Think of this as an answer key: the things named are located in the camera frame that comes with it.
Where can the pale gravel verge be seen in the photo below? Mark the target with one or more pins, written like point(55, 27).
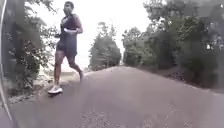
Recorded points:
point(30, 90)

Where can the grey asphalt road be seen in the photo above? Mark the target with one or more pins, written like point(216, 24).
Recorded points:
point(133, 100)

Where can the person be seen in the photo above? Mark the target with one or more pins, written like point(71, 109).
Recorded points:
point(68, 40)

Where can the tree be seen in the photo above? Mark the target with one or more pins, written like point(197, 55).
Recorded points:
point(104, 50)

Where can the trees and bushes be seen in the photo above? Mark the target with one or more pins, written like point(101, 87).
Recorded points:
point(180, 43)
point(26, 50)

